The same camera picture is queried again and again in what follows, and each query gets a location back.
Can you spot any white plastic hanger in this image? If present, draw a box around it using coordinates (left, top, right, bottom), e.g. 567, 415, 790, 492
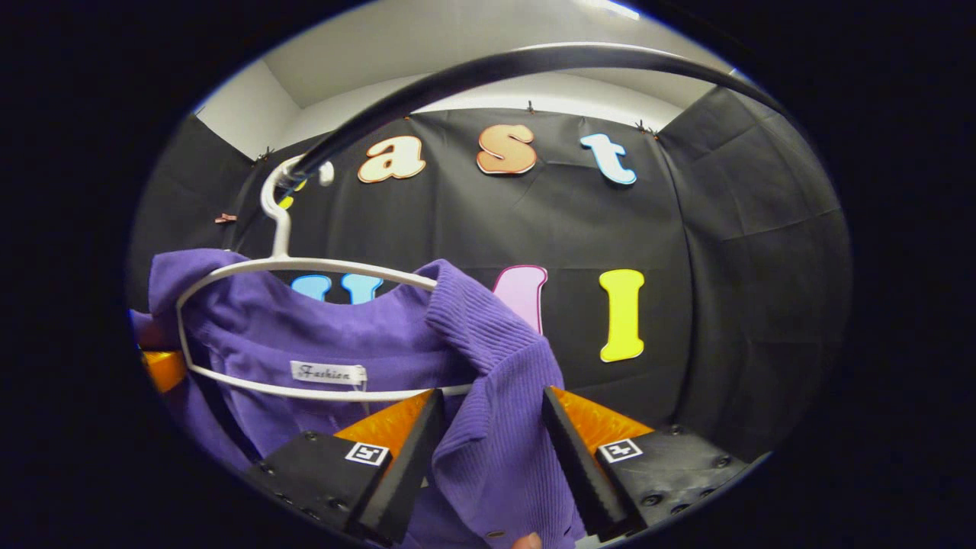
175, 156, 475, 403

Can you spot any purple corduroy jacket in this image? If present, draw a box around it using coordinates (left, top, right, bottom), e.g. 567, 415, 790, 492
128, 248, 588, 549

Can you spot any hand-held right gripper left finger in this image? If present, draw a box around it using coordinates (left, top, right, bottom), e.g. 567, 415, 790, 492
242, 387, 448, 546

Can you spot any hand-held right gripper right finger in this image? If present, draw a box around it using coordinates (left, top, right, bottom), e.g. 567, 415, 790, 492
540, 385, 754, 544

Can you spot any long ceiling light panel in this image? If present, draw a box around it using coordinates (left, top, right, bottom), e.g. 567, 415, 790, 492
583, 0, 643, 21

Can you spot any black clothes rack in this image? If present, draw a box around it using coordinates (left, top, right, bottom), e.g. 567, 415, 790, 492
276, 42, 786, 191

